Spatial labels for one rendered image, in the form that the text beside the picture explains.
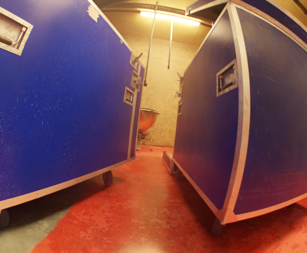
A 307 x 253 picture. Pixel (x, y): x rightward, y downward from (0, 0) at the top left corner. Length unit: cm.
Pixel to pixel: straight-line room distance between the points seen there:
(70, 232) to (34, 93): 50
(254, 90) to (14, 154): 71
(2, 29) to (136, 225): 84
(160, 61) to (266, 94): 390
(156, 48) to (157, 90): 133
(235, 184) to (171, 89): 369
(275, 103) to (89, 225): 83
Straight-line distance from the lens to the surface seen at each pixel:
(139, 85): 115
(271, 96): 52
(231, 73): 54
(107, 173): 98
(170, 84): 402
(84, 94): 61
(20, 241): 62
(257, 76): 49
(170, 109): 386
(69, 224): 67
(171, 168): 138
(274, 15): 81
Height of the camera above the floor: 43
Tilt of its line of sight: 1 degrees up
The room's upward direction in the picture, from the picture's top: 6 degrees clockwise
